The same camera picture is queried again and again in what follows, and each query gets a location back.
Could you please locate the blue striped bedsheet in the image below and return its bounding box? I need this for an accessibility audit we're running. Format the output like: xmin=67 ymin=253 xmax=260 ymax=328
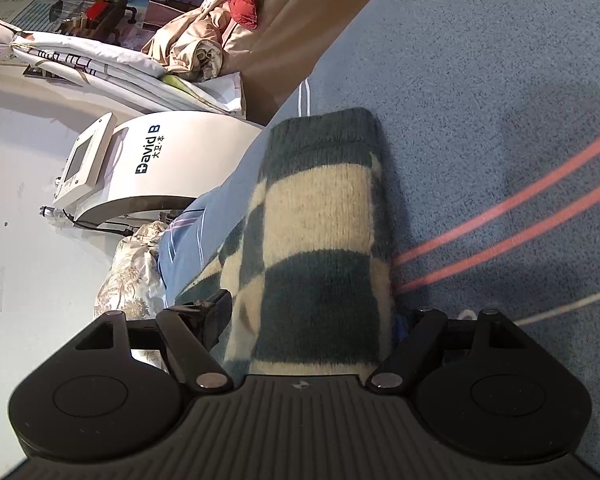
xmin=157 ymin=0 xmax=600 ymax=466

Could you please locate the white machine with screen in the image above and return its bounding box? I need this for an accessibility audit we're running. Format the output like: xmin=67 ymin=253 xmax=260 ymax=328
xmin=40 ymin=112 xmax=264 ymax=233

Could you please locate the black cable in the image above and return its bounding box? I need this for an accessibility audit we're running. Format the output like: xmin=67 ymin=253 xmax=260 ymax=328
xmin=62 ymin=209 xmax=137 ymax=237

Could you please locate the white printed bedding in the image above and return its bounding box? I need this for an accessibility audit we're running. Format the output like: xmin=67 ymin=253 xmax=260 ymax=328
xmin=10 ymin=29 xmax=244 ymax=117

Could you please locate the tan blanket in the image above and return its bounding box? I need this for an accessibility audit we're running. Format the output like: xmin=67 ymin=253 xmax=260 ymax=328
xmin=222 ymin=0 xmax=412 ymax=127

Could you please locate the white brown floral quilt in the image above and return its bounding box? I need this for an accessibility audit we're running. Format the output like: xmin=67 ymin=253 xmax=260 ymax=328
xmin=94 ymin=219 xmax=182 ymax=319

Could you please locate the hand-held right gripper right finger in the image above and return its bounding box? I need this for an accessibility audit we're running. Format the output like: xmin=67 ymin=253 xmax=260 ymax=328
xmin=366 ymin=306 xmax=529 ymax=393

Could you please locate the beige satin quilt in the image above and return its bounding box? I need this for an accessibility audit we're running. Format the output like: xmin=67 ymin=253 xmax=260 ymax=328
xmin=141 ymin=0 xmax=254 ymax=84

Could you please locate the green cream checkered sweater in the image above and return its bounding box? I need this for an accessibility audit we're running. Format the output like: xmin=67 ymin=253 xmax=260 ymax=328
xmin=180 ymin=107 xmax=407 ymax=378

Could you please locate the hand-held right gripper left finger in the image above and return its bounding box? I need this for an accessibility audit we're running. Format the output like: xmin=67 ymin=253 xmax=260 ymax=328
xmin=75 ymin=289 xmax=235 ymax=394

